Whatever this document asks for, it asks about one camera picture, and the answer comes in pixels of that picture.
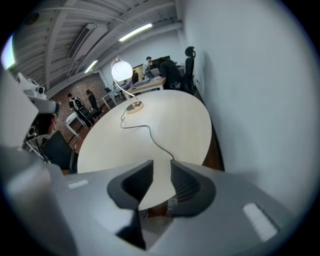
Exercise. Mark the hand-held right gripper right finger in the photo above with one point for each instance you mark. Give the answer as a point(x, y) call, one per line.
point(190, 190)

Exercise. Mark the wooden office desk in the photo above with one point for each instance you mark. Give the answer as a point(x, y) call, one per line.
point(150, 83)

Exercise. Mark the black monitor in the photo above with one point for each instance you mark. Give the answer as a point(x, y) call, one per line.
point(160, 62)

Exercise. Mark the grey head-worn camera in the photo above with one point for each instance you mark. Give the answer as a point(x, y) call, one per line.
point(41, 98)

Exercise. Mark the white frame desk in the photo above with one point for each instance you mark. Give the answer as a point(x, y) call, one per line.
point(110, 96)

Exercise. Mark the white ceiling air conditioner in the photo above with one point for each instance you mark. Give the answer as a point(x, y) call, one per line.
point(86, 40)

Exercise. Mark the black mesh chair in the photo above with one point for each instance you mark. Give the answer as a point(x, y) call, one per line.
point(58, 150)

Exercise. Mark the black high-back office chair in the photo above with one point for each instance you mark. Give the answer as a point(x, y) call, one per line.
point(189, 68)

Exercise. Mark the long ceiling light tube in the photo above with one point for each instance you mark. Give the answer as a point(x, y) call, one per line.
point(135, 32)

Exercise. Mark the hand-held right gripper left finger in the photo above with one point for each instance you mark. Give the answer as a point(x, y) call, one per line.
point(130, 186)

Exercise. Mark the short ceiling light tube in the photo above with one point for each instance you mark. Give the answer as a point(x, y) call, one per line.
point(91, 66)

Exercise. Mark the white globe gold lamp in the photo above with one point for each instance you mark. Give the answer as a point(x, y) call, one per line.
point(121, 70)

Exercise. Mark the white low desk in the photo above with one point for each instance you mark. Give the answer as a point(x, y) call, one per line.
point(72, 119)

